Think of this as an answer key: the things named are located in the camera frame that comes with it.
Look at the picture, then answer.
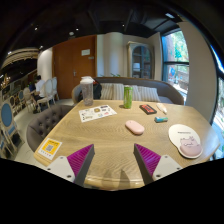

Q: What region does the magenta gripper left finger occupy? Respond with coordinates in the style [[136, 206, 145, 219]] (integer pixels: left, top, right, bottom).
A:
[[45, 143, 96, 188]]

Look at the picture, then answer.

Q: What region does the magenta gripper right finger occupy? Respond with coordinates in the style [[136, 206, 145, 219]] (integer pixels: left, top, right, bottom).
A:
[[133, 143, 183, 186]]

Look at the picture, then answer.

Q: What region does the pink computer mouse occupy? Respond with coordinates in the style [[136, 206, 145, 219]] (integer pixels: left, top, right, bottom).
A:
[[125, 120, 145, 135]]

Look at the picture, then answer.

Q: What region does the white pink mouse pad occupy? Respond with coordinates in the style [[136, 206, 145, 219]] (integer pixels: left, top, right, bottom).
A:
[[168, 124, 203, 159]]

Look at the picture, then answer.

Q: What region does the yellow QR code card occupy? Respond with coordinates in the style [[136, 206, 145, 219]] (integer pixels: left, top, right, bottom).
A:
[[38, 138, 62, 160]]

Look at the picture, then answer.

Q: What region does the teal small eraser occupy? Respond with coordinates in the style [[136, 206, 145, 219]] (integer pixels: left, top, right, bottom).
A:
[[154, 117, 168, 123]]

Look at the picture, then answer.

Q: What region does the grey tufted armchair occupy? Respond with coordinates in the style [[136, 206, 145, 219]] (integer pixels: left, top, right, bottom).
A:
[[26, 105, 72, 152]]

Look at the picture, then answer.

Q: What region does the black red flat box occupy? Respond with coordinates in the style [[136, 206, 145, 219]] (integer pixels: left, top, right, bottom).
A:
[[139, 104, 157, 115]]

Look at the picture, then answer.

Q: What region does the white sticker sheet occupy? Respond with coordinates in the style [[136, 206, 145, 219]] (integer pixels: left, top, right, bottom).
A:
[[79, 105, 116, 123]]

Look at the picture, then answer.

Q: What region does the white small tube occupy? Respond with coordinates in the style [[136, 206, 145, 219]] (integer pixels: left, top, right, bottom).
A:
[[156, 103, 167, 114]]

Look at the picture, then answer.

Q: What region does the grey sofa with cushions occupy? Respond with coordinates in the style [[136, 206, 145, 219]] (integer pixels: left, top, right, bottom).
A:
[[71, 76, 185, 106]]

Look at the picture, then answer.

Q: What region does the green drink can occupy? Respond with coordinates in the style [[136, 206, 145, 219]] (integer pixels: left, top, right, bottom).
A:
[[124, 85, 133, 109]]

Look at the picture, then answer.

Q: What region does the black backpack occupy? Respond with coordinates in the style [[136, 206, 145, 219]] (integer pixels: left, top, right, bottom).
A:
[[93, 81, 102, 99]]

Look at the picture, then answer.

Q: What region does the blue white dining chair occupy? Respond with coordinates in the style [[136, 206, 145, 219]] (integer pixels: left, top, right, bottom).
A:
[[0, 102, 24, 156]]

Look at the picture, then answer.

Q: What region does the clear plastic shaker bottle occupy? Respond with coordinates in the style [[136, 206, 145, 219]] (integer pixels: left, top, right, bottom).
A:
[[80, 76, 93, 106]]

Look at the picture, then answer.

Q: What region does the seated person in white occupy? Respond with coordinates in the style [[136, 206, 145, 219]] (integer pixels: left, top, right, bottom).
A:
[[33, 75, 45, 101]]

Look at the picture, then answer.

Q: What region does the wooden door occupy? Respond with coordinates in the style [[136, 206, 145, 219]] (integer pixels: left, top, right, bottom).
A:
[[52, 35, 96, 99]]

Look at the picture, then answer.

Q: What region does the white arched cabinet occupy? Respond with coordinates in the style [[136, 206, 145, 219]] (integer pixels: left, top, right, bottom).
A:
[[127, 41, 154, 79]]

